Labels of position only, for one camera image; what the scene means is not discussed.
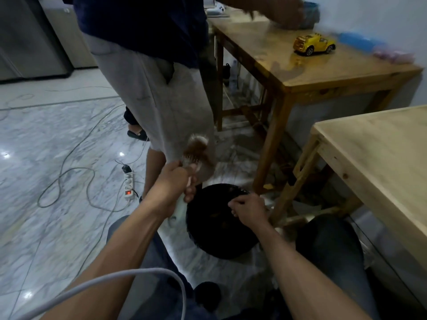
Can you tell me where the person's right hand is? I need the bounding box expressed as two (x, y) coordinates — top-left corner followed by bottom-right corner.
(228, 193), (270, 232)

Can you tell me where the person's left hand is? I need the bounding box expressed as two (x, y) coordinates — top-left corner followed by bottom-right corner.
(146, 160), (199, 219)

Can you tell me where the white hairbrush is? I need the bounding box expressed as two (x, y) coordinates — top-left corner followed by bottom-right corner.
(168, 153), (205, 228)

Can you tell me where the black trash bin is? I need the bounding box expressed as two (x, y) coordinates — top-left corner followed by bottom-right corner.
(186, 183), (264, 260)

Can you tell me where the person's right forearm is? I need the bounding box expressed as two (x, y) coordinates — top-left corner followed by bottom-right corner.
(248, 217), (373, 320)

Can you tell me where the person's left forearm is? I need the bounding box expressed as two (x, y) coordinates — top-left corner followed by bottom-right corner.
(40, 197), (168, 320)

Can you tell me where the brown hair clump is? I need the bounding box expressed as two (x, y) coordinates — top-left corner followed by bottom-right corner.
(183, 134), (216, 184)

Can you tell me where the white power strip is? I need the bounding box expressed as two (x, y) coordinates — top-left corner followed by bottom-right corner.
(124, 171), (135, 201)

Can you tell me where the person's left leg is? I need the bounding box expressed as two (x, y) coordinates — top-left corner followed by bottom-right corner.
(106, 215), (219, 320)

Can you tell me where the person's leg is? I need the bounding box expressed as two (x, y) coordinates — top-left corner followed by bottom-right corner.
(106, 215), (219, 320)
(294, 215), (381, 320)

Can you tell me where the person's right leg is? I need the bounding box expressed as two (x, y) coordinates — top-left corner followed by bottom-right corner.
(294, 215), (381, 320)

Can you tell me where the brown wooden table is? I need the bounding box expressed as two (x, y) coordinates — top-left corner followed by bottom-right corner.
(207, 10), (424, 196)

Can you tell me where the light wooden table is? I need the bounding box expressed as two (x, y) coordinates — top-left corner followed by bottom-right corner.
(270, 105), (427, 274)

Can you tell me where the yellow toy car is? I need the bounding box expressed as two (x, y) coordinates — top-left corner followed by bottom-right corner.
(293, 33), (336, 56)

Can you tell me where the beige cabinet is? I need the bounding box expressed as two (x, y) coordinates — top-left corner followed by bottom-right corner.
(38, 0), (98, 69)

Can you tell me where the blue container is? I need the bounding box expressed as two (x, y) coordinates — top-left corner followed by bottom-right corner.
(298, 0), (321, 30)

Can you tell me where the blue cloth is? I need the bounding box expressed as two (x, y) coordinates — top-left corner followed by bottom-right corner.
(336, 31), (385, 54)

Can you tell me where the pink cloth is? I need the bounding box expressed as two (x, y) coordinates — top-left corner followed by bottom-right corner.
(372, 49), (416, 66)

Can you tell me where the grey refrigerator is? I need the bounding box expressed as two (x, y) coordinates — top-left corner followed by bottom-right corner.
(0, 0), (75, 82)

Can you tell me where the white cable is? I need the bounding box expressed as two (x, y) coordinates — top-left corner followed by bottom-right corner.
(16, 267), (187, 320)

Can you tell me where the grey floor cable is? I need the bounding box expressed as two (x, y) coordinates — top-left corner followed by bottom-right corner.
(36, 102), (149, 214)

